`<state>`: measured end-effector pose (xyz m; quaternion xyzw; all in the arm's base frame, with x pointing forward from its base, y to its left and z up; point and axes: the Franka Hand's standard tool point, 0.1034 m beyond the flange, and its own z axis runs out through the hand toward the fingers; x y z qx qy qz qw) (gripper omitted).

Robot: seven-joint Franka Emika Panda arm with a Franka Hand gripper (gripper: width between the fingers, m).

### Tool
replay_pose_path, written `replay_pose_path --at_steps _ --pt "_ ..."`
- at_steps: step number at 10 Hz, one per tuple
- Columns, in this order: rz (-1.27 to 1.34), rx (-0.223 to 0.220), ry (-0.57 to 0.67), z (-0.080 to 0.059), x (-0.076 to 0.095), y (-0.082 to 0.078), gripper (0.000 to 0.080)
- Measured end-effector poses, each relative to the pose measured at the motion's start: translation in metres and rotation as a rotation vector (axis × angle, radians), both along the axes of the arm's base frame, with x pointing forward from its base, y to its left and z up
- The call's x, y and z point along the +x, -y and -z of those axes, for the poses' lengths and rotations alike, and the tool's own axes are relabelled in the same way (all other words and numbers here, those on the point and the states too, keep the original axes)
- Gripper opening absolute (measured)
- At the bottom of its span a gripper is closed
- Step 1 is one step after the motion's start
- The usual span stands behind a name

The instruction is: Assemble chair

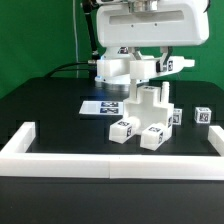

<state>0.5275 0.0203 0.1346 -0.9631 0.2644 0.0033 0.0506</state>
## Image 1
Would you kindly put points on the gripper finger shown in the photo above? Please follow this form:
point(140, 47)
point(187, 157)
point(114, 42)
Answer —
point(136, 53)
point(166, 53)

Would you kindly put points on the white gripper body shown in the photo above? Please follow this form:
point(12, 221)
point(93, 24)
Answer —
point(152, 23)

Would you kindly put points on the white chair seat part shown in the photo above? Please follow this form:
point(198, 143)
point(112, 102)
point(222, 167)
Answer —
point(151, 106)

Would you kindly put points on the white chair back frame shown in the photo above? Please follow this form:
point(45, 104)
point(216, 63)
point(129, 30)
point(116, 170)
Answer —
point(126, 73)

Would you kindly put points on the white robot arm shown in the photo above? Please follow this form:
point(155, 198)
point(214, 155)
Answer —
point(139, 36)

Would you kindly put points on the small tagged cube left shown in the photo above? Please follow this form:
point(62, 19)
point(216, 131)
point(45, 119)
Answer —
point(177, 116)

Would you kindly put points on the small tagged cube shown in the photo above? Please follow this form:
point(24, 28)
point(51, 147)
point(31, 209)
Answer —
point(202, 115)
point(177, 116)

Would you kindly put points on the small tagged cube right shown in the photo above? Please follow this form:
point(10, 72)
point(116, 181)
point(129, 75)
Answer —
point(202, 115)

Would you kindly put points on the white marker base sheet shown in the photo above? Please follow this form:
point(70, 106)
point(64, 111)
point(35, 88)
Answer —
point(101, 108)

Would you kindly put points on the white U-shaped fence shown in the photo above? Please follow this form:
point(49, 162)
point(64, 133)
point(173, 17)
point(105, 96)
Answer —
point(16, 160)

